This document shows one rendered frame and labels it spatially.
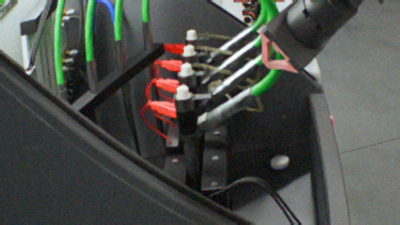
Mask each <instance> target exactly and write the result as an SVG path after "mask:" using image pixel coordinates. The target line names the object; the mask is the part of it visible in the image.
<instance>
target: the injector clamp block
mask: <svg viewBox="0 0 400 225"><path fill-rule="evenodd" d="M227 101H229V99H228V98H227V97H226V96H224V97H223V98H222V99H221V100H220V101H218V102H217V103H212V104H210V105H209V106H208V107H207V109H206V112H207V113H209V112H211V111H212V110H213V109H215V108H217V107H218V106H220V105H222V104H224V103H226V102H227ZM230 117H231V116H229V117H228V118H227V119H226V120H223V121H222V122H219V123H217V124H216V127H214V128H212V129H210V130H207V131H206V132H205V133H204V160H203V174H202V186H201V192H202V195H203V196H206V197H207V198H208V197H209V196H210V195H212V194H213V193H215V192H218V191H220V190H222V189H223V188H225V187H226V186H228V185H230V184H231V183H233V178H232V173H233V170H232V162H231V123H230ZM163 169H164V172H166V173H167V174H169V175H170V176H171V177H173V178H174V179H175V180H177V181H179V182H180V183H182V184H185V185H187V186H188V187H190V182H189V176H188V165H187V158H186V156H185V153H184V141H183V140H181V147H180V153H179V154H166V156H165V162H164V166H163ZM190 188H191V187H190ZM233 196H234V188H232V189H231V190H230V191H229V192H227V193H225V194H223V195H222V196H219V197H218V198H216V200H215V201H214V202H215V203H216V204H220V205H221V206H223V207H225V208H227V209H228V210H231V211H232V212H233Z"/></svg>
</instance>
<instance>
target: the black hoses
mask: <svg viewBox="0 0 400 225"><path fill-rule="evenodd" d="M88 1H89V0H86V9H85V13H86V14H85V20H84V13H83V12H84V10H83V8H84V6H83V4H84V3H83V0H79V14H80V15H77V14H75V15H71V16H69V20H72V19H73V18H74V19H76V20H78V21H79V25H80V26H79V48H78V59H77V62H76V66H73V65H72V66H71V67H69V68H68V71H75V79H67V83H65V84H66V87H67V88H69V89H71V90H73V91H72V92H70V90H68V89H67V88H66V91H67V94H68V95H69V96H70V97H71V99H70V98H69V97H68V101H69V102H70V105H72V104H74V101H75V99H76V97H77V94H78V92H79V89H80V88H81V85H82V83H87V85H88V77H87V76H86V72H87V69H86V65H87V64H86V63H85V65H84V61H85V59H86V55H87V53H86V45H85V43H86V39H85V36H86V34H85V30H86V26H85V24H86V17H87V10H88ZM92 35H93V39H92V41H93V49H94V46H95V40H96V36H95V32H94V31H93V32H92ZM86 60H87V59H86ZM83 67H84V69H83ZM70 84H74V85H70Z"/></svg>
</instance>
